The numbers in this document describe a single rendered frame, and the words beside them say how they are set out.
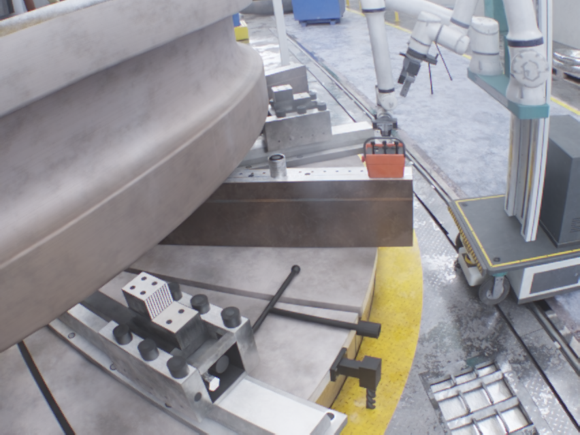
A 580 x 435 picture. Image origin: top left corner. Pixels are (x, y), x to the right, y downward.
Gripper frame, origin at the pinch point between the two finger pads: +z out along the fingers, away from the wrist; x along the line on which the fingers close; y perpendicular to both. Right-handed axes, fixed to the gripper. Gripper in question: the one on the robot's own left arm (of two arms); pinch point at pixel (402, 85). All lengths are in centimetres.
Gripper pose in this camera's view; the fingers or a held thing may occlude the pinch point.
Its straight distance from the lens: 198.6
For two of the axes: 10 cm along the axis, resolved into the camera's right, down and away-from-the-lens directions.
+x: -1.4, 6.1, -7.8
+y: -9.5, -2.9, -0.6
